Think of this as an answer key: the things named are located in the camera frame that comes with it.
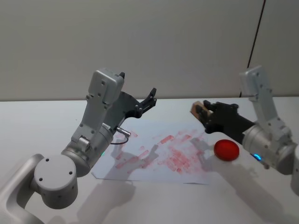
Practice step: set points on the wooden block stamp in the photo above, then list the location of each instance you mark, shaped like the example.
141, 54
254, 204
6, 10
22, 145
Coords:
194, 111

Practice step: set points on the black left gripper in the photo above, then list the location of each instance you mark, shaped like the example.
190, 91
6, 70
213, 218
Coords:
123, 105

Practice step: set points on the round red ink pad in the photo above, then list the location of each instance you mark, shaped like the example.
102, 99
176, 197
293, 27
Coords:
226, 150

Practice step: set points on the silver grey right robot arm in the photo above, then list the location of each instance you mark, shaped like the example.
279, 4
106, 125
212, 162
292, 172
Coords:
264, 140

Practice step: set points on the white paper with red marks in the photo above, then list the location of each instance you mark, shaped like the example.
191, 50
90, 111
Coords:
163, 149

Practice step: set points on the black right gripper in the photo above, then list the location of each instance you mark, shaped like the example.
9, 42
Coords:
229, 121

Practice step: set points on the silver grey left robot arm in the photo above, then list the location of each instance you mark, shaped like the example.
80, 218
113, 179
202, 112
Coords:
56, 177

